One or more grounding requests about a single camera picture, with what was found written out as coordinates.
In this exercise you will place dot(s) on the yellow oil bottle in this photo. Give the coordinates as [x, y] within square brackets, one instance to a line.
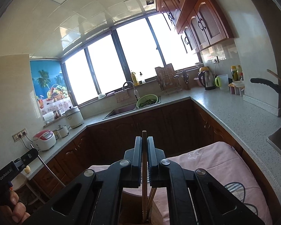
[134, 79]

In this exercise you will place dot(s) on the pink printed blanket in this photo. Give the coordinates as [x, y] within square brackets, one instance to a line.
[213, 159]

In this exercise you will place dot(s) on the white bowl on windowsill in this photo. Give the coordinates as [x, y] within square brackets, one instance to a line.
[199, 64]

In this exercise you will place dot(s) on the beige dish rag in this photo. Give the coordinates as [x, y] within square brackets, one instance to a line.
[122, 98]

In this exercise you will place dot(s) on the spice jar set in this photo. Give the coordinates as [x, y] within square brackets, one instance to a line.
[236, 91]

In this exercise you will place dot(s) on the metal ladle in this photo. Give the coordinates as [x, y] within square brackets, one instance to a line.
[49, 169]

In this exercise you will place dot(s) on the steel stove top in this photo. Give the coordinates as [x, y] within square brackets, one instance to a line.
[279, 140]

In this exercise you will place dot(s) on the metal kitchen faucet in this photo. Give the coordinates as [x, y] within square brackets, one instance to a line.
[129, 84]

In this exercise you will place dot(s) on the small clear dispenser bottle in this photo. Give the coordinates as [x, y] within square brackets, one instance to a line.
[142, 78]

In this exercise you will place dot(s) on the wall poster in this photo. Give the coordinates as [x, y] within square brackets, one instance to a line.
[42, 75]

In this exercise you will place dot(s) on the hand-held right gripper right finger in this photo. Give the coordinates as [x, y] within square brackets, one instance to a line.
[151, 168]

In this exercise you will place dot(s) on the wooden wall cabinets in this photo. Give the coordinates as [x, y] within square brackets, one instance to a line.
[201, 16]

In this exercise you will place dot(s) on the person's left hand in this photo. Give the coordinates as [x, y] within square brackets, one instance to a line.
[17, 209]

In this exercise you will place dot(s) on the small yellow fruit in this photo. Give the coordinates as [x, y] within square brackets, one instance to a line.
[27, 169]

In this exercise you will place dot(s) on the large white cooker pot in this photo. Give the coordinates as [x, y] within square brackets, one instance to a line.
[75, 117]

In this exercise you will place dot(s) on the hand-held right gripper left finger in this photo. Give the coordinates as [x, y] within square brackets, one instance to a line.
[137, 168]

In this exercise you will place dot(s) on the wide white bowl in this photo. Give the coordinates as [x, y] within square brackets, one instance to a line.
[238, 84]

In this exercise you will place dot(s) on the red and white rice cooker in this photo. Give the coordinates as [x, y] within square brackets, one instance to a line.
[45, 140]

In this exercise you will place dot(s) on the metal dish rack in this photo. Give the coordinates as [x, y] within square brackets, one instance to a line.
[170, 85]

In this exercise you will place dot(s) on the small wall socket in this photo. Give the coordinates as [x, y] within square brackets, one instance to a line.
[215, 59]

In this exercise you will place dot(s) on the kitchen window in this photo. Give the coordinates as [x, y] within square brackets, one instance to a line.
[135, 51]

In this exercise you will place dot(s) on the wooden base cabinets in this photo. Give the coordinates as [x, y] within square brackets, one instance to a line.
[154, 126]

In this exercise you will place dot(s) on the small white dish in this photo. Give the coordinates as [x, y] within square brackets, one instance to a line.
[101, 96]

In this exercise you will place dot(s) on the light wooden chopstick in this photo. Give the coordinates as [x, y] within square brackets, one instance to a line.
[144, 192]

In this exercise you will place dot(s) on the steel electric kettle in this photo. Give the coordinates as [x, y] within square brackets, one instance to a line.
[207, 78]

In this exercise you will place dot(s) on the red capped bottle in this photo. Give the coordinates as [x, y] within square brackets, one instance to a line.
[242, 76]

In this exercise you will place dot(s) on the wooden utensil holder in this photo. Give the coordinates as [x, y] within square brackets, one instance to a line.
[131, 207]

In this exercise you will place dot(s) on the wooden cutting board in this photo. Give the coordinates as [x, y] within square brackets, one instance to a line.
[164, 71]

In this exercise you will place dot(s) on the wall socket strip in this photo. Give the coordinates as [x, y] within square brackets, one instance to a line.
[20, 134]

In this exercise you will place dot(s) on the knife holder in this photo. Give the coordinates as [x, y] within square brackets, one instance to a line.
[186, 79]

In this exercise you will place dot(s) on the wooden spatula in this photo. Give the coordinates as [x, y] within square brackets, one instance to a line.
[275, 75]

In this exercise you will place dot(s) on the steel kitchen sink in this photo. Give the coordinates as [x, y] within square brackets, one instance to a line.
[119, 112]

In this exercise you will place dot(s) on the green colander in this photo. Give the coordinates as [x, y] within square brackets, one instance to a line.
[147, 101]

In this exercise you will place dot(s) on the small white cooker pot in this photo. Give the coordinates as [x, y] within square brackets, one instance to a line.
[63, 131]

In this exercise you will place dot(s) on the yellow sauce bottle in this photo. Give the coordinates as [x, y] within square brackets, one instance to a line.
[239, 71]

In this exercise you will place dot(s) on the white tissue roll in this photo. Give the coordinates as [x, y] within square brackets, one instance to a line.
[48, 117]

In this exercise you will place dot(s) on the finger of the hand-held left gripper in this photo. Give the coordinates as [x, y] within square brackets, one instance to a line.
[28, 157]

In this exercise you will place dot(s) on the small dark jar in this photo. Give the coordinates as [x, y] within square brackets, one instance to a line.
[57, 114]

